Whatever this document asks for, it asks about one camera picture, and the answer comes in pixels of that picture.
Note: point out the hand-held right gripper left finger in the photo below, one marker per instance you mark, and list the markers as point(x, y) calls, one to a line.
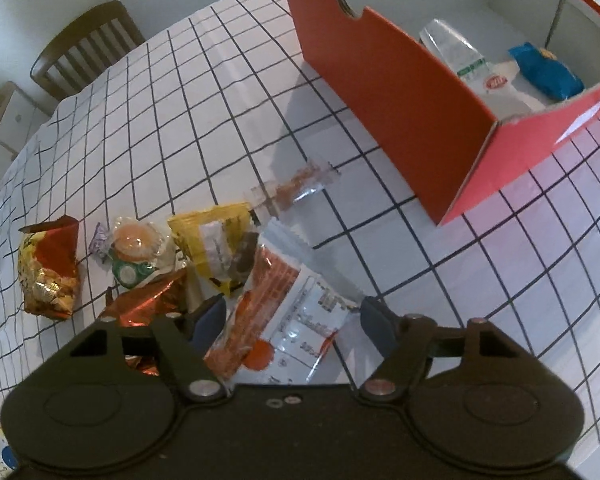
point(209, 319)

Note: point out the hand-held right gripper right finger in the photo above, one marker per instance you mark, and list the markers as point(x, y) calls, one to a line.
point(376, 321)

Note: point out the orange and white snack packet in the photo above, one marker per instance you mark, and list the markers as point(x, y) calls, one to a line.
point(280, 310)

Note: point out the yellow snack packet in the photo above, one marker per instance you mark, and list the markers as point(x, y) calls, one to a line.
point(205, 240)

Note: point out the bun packet with green label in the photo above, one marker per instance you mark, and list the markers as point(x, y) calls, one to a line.
point(135, 245)

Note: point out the red and gold foil packet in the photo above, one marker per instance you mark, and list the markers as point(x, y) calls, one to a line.
point(47, 270)

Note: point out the red cardboard box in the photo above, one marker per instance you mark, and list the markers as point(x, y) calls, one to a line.
point(380, 85)

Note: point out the crumpled red foil packet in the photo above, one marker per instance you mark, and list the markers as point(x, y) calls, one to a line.
point(145, 300)

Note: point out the small purple wrapped candy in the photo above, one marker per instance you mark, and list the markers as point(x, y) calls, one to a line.
point(100, 245)

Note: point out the clear packet of orange snack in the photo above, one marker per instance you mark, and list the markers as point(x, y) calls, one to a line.
point(295, 185)

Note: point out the white checked tablecloth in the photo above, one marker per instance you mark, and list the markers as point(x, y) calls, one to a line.
point(180, 110)

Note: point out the clear plastic packet white label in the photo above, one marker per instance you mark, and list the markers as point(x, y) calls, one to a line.
point(480, 80)

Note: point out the blue snack packet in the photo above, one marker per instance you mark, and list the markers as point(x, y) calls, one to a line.
point(545, 72)

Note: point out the wooden slatted chair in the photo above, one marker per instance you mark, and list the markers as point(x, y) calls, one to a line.
point(80, 40)

